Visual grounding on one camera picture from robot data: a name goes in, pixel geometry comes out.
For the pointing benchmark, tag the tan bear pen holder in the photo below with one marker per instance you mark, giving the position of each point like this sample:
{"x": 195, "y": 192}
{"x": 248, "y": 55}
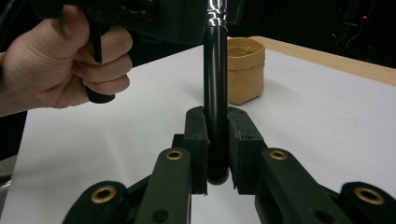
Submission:
{"x": 246, "y": 71}

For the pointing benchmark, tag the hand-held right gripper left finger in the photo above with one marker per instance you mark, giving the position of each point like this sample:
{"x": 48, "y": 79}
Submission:
{"x": 195, "y": 149}

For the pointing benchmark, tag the black makeup brush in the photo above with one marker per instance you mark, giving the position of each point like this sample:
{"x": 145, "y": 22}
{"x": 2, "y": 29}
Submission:
{"x": 215, "y": 93}

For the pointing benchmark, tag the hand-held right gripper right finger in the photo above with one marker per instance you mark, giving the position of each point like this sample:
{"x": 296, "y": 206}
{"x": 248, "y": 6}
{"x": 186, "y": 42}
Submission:
{"x": 246, "y": 149}

